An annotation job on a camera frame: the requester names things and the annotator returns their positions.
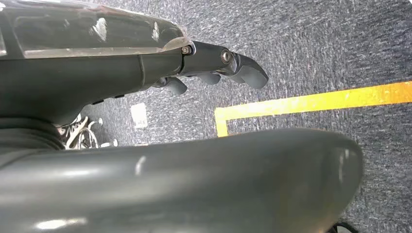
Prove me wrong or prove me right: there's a ribbed grey left arm sleeve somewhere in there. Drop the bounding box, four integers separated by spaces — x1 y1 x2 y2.
0 117 66 162

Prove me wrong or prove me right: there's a large smooth grey robot shell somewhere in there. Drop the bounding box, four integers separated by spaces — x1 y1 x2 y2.
0 127 365 233

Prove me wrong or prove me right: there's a white paper floor label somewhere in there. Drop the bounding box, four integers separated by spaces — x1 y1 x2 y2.
130 102 149 129

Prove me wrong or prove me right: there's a yellow floor tape line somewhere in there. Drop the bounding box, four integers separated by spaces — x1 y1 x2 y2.
214 81 412 138

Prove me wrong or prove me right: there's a black cable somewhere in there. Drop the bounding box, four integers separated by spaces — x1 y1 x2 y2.
327 221 360 233

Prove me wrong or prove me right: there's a black shoe with white laces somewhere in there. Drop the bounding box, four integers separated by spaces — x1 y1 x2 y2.
57 114 119 150

